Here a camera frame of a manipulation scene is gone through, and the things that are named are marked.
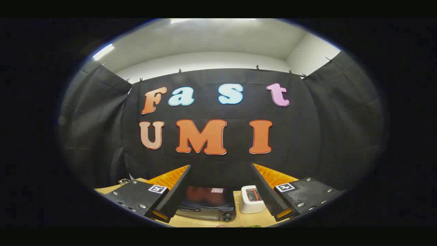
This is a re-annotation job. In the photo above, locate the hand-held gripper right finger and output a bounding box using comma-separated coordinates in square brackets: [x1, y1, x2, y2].
[252, 163, 345, 222]

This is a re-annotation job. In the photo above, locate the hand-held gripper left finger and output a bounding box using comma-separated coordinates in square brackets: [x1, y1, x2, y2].
[104, 165, 192, 223]

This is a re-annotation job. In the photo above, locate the black toaster oven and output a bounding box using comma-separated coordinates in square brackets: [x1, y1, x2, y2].
[174, 186, 237, 222]

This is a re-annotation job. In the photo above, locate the white pop-up toaster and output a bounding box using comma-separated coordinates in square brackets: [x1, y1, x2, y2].
[241, 185, 267, 214]

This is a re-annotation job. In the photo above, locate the long ceiling light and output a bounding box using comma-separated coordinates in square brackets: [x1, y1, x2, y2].
[93, 44, 115, 61]
[170, 18, 256, 24]

